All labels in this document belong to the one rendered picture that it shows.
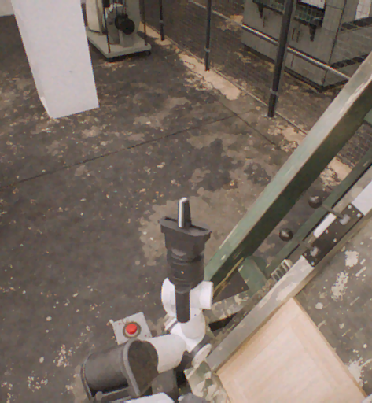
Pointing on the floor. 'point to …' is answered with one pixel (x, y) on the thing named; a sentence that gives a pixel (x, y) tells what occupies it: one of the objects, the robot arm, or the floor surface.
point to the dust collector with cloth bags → (116, 27)
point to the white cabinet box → (57, 54)
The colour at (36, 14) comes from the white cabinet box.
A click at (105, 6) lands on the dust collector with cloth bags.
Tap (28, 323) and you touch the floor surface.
